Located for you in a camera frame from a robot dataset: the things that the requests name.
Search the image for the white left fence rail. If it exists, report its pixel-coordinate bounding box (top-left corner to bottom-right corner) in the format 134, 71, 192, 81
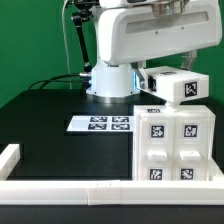
0, 144, 20, 181

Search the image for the white cabinet top block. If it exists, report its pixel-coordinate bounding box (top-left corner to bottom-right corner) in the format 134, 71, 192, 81
146, 66, 209, 104

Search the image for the black cable bundle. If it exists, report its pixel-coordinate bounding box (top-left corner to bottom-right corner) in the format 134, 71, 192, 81
28, 73, 93, 91

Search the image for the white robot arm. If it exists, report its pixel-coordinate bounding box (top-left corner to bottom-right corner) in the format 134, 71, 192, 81
80, 0, 222, 104

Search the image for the white front fence rail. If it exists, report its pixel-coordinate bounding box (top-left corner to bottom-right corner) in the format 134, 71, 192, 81
0, 180, 224, 205

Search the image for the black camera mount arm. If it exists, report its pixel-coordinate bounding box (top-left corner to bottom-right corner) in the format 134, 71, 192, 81
71, 0, 99, 72

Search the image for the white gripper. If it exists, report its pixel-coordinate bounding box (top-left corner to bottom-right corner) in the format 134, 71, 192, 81
98, 1, 222, 90

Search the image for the white right fence rail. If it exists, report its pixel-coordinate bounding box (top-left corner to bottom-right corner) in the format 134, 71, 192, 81
208, 159, 224, 181

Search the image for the white cabinet door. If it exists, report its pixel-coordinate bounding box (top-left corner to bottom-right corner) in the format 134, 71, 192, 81
172, 116, 208, 181
138, 116, 174, 181

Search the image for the white fence rail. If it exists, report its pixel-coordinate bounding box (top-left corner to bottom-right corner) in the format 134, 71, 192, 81
0, 144, 20, 181
208, 159, 224, 181
0, 180, 224, 205

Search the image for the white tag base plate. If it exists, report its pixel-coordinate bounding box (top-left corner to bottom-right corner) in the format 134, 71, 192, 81
67, 115, 134, 132

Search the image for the white cabinet body box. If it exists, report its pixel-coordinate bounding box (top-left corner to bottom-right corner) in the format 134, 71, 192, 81
132, 105, 215, 181

